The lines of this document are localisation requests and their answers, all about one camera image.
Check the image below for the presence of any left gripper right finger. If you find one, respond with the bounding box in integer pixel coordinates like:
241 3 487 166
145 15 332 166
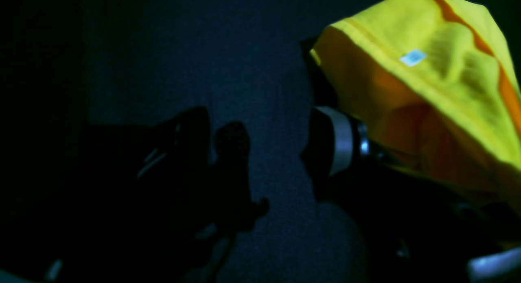
302 105 520 283

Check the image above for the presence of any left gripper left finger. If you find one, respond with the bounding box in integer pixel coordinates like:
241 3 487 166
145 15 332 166
46 106 269 283

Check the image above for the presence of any yellow t-shirt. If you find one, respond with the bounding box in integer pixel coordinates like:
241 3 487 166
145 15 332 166
310 0 521 215

